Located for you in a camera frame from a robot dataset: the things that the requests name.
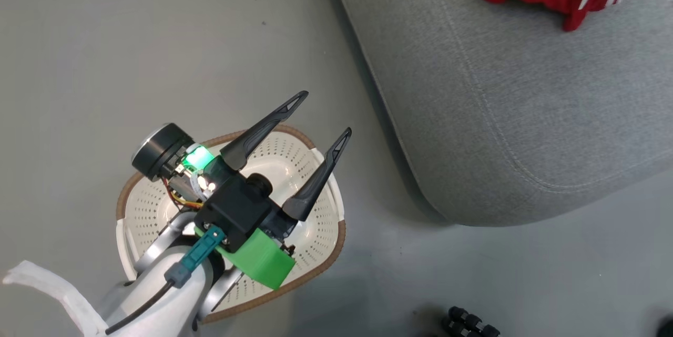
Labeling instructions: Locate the grey fabric sofa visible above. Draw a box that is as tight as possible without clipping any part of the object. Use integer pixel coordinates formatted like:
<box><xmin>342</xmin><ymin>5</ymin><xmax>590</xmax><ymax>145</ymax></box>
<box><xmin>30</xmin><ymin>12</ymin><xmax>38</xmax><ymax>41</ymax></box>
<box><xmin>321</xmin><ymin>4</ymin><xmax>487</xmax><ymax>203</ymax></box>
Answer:
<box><xmin>324</xmin><ymin>0</ymin><xmax>673</xmax><ymax>228</ymax></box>

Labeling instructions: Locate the black ribbed wheel part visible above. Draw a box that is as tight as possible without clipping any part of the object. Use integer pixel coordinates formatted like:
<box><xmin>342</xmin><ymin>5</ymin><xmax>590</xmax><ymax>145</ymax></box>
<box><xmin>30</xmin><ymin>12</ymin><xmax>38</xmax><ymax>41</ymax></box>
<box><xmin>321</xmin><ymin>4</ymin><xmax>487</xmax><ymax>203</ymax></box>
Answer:
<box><xmin>441</xmin><ymin>306</ymin><xmax>501</xmax><ymax>337</ymax></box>

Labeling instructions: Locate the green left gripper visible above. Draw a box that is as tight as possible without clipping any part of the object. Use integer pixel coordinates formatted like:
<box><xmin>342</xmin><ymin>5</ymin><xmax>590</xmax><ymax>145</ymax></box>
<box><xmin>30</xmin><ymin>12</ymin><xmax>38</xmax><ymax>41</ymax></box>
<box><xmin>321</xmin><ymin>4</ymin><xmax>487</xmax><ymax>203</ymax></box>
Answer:
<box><xmin>181</xmin><ymin>91</ymin><xmax>353</xmax><ymax>291</ymax></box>

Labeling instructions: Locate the white perforated laundry basket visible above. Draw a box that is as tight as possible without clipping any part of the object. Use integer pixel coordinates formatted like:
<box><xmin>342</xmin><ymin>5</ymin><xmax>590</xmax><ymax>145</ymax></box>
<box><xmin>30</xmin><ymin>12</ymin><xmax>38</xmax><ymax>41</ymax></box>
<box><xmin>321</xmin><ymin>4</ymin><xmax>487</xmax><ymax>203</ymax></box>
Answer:
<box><xmin>116</xmin><ymin>125</ymin><xmax>347</xmax><ymax>325</ymax></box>

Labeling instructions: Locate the teal plug with black cable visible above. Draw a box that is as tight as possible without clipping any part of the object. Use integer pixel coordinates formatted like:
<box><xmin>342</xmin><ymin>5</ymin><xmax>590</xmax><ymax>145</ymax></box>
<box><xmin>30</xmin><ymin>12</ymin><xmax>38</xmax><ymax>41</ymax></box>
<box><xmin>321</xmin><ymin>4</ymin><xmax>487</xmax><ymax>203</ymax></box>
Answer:
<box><xmin>105</xmin><ymin>224</ymin><xmax>227</xmax><ymax>336</ymax></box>

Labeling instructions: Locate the coloured wire bundle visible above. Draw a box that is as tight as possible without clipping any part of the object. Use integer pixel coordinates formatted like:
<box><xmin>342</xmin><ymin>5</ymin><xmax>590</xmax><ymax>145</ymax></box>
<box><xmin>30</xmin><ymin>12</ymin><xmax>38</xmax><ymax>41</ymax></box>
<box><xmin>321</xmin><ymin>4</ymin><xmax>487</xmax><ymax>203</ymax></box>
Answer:
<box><xmin>162</xmin><ymin>176</ymin><xmax>207</xmax><ymax>210</ymax></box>

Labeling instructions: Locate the white fabric sleeve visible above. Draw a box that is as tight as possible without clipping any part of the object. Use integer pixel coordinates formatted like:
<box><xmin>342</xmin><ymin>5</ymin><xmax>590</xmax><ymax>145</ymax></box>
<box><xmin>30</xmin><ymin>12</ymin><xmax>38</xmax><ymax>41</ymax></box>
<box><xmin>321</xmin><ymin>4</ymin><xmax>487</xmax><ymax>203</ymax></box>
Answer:
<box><xmin>2</xmin><ymin>260</ymin><xmax>108</xmax><ymax>337</ymax></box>

